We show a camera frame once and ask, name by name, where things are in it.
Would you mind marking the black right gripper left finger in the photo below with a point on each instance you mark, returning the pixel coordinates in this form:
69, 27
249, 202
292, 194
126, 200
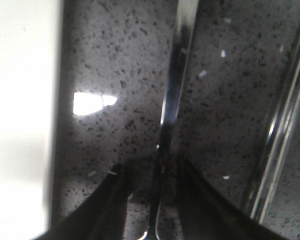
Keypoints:
102, 216

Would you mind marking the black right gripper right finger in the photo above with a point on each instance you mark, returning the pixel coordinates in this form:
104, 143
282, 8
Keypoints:
206, 215

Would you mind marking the silver metal fork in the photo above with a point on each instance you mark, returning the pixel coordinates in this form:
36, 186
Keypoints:
185, 20

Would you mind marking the cream rabbit serving tray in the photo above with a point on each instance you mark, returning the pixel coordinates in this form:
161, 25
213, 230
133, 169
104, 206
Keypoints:
30, 41

